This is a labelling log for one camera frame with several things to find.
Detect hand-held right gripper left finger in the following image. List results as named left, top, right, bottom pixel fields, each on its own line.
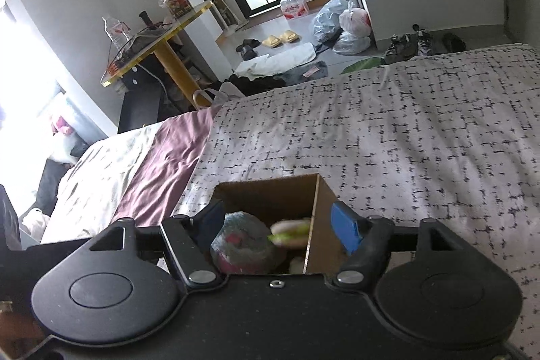
left=86, top=200, right=226, bottom=287

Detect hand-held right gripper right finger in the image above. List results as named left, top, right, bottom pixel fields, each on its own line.
left=331, top=202, right=456, bottom=285

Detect blue fluffy plush toy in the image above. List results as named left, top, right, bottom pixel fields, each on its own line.
left=210, top=212, right=288, bottom=275

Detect burger plush toy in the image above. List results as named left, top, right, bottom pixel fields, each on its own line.
left=269, top=218, right=312, bottom=249

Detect brown cardboard box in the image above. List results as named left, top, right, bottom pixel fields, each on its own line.
left=210, top=173, right=352, bottom=276

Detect mauve duvet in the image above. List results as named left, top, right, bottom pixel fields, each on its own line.
left=110, top=107, right=222, bottom=226

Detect cream patterned quilt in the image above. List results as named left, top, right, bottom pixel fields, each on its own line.
left=40, top=119, right=163, bottom=245

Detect grey printed blanket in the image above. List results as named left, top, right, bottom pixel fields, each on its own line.
left=171, top=44, right=540, bottom=352

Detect black low cabinet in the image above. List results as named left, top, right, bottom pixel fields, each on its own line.
left=117, top=65, right=178, bottom=135

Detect dark clothes on floor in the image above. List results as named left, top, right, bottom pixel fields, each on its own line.
left=219, top=60, right=330, bottom=95

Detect green leaf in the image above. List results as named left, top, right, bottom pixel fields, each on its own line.
left=341, top=57, right=386, bottom=75

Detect yellow-rimmed round table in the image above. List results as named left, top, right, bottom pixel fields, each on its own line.
left=100, top=0, right=214, bottom=108

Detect white floor towel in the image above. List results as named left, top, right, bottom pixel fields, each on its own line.
left=234, top=42, right=317, bottom=76

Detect clear garbage bag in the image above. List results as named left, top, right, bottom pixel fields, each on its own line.
left=333, top=33, right=372, bottom=55

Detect grey sneaker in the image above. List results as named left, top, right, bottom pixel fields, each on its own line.
left=384, top=34, right=416, bottom=63
left=415, top=27, right=435, bottom=57

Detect white plastic bag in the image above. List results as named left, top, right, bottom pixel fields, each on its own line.
left=339, top=8, right=372, bottom=37

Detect grey-blue garbage bag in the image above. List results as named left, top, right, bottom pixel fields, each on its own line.
left=313, top=0, right=357, bottom=44

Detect clear water bottle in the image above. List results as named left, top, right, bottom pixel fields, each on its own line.
left=102, top=16, right=127, bottom=49

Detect dark shoe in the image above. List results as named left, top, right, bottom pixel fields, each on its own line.
left=441, top=33, right=467, bottom=53

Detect pack of water bottles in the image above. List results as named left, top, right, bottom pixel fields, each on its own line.
left=280, top=0, right=310, bottom=19

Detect white bag handle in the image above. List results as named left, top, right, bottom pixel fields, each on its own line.
left=193, top=84, right=243, bottom=108

